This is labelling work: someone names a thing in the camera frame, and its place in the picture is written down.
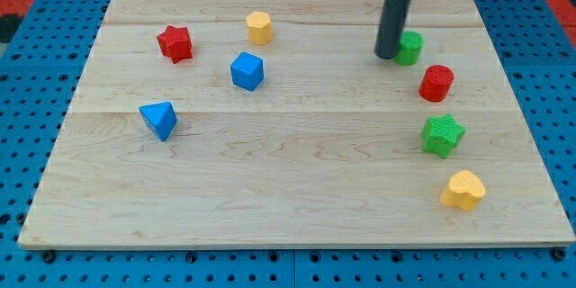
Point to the wooden board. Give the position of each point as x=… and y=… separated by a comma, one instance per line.
x=325, y=153

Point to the blue cube block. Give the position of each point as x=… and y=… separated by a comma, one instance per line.
x=247, y=71

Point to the yellow hexagon block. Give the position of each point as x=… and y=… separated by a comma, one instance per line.
x=259, y=28

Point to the yellow heart block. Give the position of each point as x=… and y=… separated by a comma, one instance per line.
x=464, y=190

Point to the red star block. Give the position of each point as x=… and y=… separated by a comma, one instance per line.
x=175, y=43

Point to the red cylinder block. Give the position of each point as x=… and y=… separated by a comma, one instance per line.
x=436, y=83

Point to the green star block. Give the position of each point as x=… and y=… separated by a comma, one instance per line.
x=441, y=134

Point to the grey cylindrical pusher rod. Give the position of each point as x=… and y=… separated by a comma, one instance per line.
x=391, y=26

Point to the blue triangle block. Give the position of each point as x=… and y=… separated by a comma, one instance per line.
x=160, y=118

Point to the green cylinder block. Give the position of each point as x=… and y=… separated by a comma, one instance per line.
x=411, y=44

